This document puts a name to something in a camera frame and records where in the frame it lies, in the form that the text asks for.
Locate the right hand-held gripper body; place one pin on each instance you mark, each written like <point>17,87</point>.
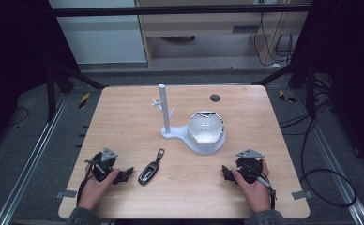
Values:
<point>249,167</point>

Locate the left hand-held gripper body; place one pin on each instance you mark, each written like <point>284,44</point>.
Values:
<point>103,164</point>

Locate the person's left hand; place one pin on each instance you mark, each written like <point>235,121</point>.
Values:
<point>95,189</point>

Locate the person's right hand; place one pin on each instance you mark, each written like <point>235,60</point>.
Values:
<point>255,193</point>

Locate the black car key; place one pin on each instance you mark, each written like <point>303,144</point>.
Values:
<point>149,172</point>

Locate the white bowl with chipped rim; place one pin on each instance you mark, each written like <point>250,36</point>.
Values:
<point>205,129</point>

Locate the white key stand with pole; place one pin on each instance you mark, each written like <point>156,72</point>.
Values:
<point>183,134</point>

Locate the yellow black tape marker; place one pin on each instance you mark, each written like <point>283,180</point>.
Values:
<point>285,97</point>
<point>84,100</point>

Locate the grey table grommet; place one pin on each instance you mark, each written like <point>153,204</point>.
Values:
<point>215,97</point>

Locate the black metal stand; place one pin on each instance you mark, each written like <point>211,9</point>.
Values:
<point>310,90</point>
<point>50,93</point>

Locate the white cabinet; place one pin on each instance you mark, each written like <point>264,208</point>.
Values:
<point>102,37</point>

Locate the dark curtain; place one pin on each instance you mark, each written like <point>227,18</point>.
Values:
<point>349,62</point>
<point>14,62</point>

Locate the wooden shelf unit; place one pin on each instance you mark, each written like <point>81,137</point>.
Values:
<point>202,25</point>

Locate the black horizontal bar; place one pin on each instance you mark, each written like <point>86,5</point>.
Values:
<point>170,10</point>

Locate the grey metal table bracket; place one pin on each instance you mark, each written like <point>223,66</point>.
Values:
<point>302,195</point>
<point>66,194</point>

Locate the aluminium floor rail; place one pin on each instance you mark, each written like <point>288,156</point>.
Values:
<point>333,156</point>
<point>30,162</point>

